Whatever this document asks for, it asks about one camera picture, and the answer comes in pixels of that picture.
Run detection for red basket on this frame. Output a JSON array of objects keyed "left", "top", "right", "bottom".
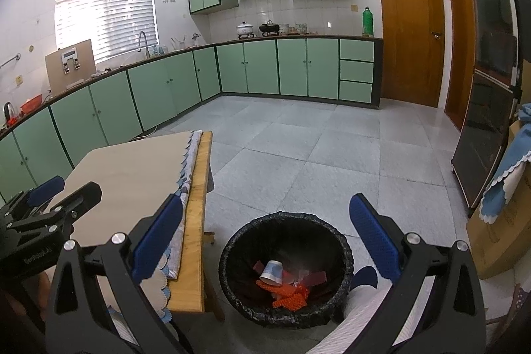
[{"left": 20, "top": 94, "right": 43, "bottom": 114}]

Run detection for green bottle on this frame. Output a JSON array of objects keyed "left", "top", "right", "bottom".
[{"left": 362, "top": 7, "right": 375, "bottom": 37}]

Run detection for open wooden door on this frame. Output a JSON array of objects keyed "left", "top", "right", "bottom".
[{"left": 444, "top": 0, "right": 482, "bottom": 133}]

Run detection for wooden table with cloth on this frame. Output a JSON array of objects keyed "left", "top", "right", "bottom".
[{"left": 47, "top": 130, "right": 204, "bottom": 322}]

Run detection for small cardboard box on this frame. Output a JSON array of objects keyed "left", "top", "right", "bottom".
[{"left": 45, "top": 39, "right": 96, "bottom": 89}]

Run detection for person's left hand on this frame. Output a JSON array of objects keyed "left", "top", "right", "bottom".
[{"left": 35, "top": 270, "right": 54, "bottom": 311}]

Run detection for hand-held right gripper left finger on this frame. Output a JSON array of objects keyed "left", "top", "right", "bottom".
[{"left": 45, "top": 193, "right": 195, "bottom": 354}]

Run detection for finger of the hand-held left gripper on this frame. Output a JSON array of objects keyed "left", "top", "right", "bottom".
[
  {"left": 3, "top": 176, "right": 66, "bottom": 210},
  {"left": 46, "top": 182, "right": 103, "bottom": 227}
]

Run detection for green cabinet drawer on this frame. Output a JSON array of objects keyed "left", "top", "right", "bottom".
[
  {"left": 339, "top": 39, "right": 375, "bottom": 63},
  {"left": 339, "top": 61, "right": 374, "bottom": 83},
  {"left": 339, "top": 81, "right": 373, "bottom": 104}
]

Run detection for black-lined trash bin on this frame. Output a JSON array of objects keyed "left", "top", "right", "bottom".
[{"left": 218, "top": 212, "right": 354, "bottom": 330}]

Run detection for closed wooden door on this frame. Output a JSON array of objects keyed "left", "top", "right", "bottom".
[{"left": 374, "top": 0, "right": 446, "bottom": 108}]

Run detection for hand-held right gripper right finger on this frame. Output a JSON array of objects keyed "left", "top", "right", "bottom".
[{"left": 348, "top": 193, "right": 487, "bottom": 354}]

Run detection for person's striped white leg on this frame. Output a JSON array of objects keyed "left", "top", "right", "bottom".
[{"left": 328, "top": 275, "right": 432, "bottom": 354}]

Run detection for white blue paper cup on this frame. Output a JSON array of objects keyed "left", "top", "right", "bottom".
[{"left": 259, "top": 259, "right": 284, "bottom": 285}]

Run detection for blue scalloped cloth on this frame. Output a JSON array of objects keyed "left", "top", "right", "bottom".
[{"left": 479, "top": 103, "right": 531, "bottom": 224}]

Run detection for patterned tablecloth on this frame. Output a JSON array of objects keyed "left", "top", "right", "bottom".
[{"left": 166, "top": 131, "right": 204, "bottom": 282}]

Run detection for large cardboard box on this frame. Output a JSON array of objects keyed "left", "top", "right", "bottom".
[{"left": 466, "top": 122, "right": 531, "bottom": 280}]

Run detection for orange foam net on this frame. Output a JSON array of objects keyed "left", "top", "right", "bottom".
[
  {"left": 255, "top": 280, "right": 291, "bottom": 294},
  {"left": 271, "top": 287, "right": 311, "bottom": 310}
]

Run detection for white window blind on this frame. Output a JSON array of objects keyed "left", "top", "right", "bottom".
[{"left": 55, "top": 0, "right": 158, "bottom": 64}]

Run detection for black glass cabinet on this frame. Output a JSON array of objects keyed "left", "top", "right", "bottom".
[{"left": 451, "top": 0, "right": 525, "bottom": 219}]

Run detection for green base cabinet run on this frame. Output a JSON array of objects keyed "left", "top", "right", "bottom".
[{"left": 0, "top": 35, "right": 383, "bottom": 205}]

